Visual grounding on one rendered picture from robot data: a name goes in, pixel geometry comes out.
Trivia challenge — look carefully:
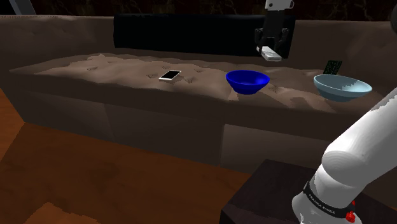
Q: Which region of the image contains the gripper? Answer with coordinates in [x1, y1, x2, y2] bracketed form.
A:
[254, 10, 291, 59]

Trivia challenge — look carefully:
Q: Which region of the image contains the white remote control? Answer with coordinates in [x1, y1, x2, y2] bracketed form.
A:
[256, 45, 282, 62]

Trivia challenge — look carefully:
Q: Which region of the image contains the dark blue bowl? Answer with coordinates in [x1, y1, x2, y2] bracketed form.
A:
[225, 69, 271, 96]

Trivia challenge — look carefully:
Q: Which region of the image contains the light blue bowl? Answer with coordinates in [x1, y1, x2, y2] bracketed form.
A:
[313, 74, 373, 103]

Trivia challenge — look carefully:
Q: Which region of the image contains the black sofa cushion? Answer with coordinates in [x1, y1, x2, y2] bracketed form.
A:
[113, 13, 296, 59]

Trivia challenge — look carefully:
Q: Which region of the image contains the white phone with black screen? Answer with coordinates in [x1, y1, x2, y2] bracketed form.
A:
[158, 69, 182, 82]

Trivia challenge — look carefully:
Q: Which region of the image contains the brown sofa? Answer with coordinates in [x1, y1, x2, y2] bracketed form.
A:
[0, 15, 397, 208]

